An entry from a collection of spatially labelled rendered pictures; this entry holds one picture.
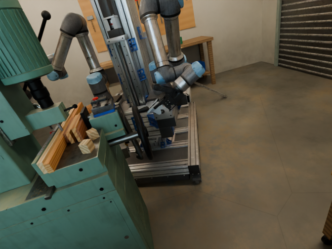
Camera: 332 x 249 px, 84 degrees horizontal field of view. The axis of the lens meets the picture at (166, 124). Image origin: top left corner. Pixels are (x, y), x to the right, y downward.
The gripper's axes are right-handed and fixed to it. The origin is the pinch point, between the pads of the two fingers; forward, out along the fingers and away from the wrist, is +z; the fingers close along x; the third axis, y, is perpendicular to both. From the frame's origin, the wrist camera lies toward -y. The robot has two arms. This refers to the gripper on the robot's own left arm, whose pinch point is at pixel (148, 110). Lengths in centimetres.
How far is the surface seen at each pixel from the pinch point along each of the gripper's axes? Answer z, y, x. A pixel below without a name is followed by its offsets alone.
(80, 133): 22.9, -19.7, -18.4
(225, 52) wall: -140, 130, 309
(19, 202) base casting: 54, -20, -33
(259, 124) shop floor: -59, 133, 80
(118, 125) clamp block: 12.9, -8.3, -9.6
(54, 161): 30.6, -21.5, -31.5
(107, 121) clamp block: 14.7, -13.6, -9.9
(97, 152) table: 18.6, -12.3, -30.4
